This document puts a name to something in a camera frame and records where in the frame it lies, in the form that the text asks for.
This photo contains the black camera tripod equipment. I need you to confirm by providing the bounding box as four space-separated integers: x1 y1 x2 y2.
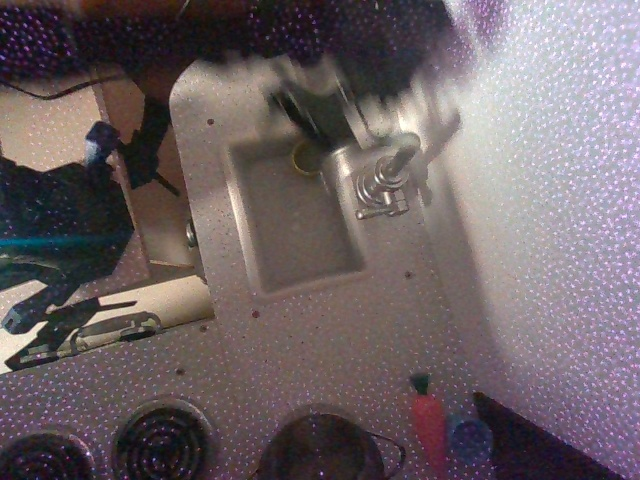
0 94 182 371

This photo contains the blue cup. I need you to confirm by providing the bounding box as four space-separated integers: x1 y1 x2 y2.
446 414 494 465

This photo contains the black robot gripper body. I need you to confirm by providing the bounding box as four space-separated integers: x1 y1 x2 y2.
269 54 400 150

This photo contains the middle black stove burner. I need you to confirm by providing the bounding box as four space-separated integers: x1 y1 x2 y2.
110 396 219 479

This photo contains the black stove burner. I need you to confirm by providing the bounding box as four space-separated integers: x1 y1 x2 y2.
110 396 219 479
1 431 94 479

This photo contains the left black stove burner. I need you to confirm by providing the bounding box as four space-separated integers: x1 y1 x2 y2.
1 431 94 479

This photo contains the yellow cup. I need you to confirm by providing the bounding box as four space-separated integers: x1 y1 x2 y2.
291 141 322 177

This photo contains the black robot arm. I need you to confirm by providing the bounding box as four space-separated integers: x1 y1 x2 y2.
1 1 463 151

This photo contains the dark cooking pot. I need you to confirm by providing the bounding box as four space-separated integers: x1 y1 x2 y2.
252 412 407 479

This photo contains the silver cabinet handle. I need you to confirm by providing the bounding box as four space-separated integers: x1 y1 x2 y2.
69 311 163 354

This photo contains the orange toy carrot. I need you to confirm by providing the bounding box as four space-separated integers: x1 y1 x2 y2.
410 373 448 479

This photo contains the silver faucet base with lever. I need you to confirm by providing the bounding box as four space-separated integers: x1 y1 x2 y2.
354 156 409 220

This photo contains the grey toy sink basin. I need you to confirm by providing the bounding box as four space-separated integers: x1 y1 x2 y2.
227 132 365 299

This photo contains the black cable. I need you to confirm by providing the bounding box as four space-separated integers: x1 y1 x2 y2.
0 69 131 102

